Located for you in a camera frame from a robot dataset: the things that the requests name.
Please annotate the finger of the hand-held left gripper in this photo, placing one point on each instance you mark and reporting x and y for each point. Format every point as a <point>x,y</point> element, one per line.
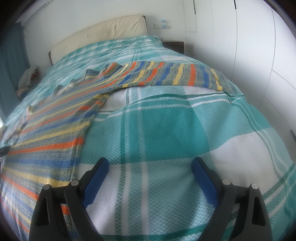
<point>4,151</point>

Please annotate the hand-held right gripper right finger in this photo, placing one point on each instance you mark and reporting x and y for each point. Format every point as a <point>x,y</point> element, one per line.
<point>204,183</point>

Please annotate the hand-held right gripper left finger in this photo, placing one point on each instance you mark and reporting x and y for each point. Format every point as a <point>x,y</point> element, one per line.
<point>97,183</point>

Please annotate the multicolour striped knit sweater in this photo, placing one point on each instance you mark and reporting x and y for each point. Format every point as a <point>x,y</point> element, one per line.
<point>46,139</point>

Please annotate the pile of clothes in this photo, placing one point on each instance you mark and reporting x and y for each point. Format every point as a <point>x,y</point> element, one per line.
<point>26,76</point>

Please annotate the teal plaid blanket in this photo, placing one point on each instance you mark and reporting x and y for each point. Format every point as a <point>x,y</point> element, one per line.
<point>173,127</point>

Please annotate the blue curtain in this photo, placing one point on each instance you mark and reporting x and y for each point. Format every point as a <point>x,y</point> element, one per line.
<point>11,64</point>

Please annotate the dark nightstand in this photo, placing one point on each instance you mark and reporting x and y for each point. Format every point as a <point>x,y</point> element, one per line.
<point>175,46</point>

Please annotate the white wardrobe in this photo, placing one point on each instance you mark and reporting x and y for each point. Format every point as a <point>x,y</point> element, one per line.
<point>242,46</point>

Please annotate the cream padded headboard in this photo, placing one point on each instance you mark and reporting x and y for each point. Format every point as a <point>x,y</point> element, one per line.
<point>104,32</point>

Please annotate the white wall socket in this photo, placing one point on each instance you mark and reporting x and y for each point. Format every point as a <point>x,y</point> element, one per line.
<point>163,25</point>

